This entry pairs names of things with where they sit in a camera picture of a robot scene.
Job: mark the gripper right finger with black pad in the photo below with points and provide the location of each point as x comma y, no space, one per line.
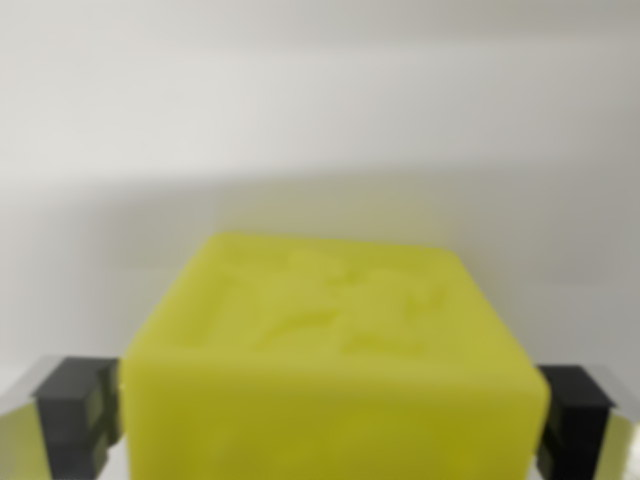
580,425

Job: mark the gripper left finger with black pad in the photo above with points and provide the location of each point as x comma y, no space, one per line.
65,420

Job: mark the yellow cube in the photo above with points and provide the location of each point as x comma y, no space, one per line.
330,370

